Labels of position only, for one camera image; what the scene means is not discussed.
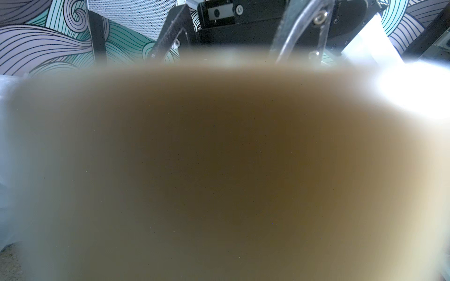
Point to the white plastic bin liner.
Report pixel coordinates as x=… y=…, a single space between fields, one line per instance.
x=9 y=206

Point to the jar with beige lid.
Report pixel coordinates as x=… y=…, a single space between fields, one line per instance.
x=233 y=168

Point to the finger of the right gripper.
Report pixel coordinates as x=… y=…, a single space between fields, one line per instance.
x=178 y=26
x=298 y=16

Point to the clear acrylic wall holder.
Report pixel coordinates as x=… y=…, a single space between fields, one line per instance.
x=145 y=17

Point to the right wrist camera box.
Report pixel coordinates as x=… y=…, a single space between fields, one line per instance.
x=371 y=46

